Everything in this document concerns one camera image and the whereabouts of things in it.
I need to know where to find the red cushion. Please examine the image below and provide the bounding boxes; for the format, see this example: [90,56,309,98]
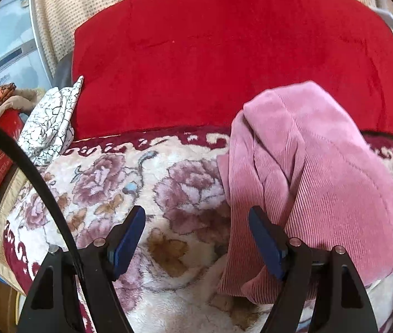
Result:
[71,0,393,139]

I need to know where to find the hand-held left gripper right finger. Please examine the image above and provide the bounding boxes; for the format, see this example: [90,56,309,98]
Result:
[248,205,379,333]

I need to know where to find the beige dotted cover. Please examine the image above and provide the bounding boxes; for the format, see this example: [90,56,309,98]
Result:
[30,0,384,77]

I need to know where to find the beige fur-trimmed garment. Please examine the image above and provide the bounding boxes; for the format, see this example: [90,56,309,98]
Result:
[0,88,50,122]

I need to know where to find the white crackle-print cloth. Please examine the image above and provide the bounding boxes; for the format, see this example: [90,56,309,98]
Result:
[18,75,85,167]

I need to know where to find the grey appliance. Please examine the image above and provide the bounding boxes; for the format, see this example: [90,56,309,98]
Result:
[0,0,57,98]

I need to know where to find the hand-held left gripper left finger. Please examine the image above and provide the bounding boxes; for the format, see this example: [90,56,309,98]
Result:
[16,205,147,333]

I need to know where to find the pink corduroy jacket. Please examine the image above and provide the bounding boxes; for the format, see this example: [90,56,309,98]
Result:
[216,80,393,306]

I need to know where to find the black cable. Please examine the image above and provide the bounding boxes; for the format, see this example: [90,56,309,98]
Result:
[0,115,86,281]

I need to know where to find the floral blanket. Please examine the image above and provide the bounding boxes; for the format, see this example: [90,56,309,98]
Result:
[0,125,393,333]

